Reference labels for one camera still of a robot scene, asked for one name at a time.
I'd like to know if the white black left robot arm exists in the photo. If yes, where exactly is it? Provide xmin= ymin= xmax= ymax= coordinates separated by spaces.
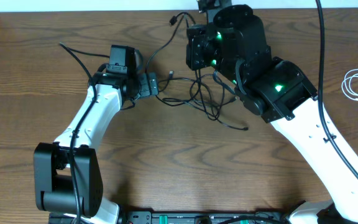
xmin=34 ymin=45 xmax=158 ymax=223

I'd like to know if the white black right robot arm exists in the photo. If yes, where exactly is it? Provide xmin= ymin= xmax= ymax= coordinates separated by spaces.
xmin=186 ymin=0 xmax=358 ymax=223

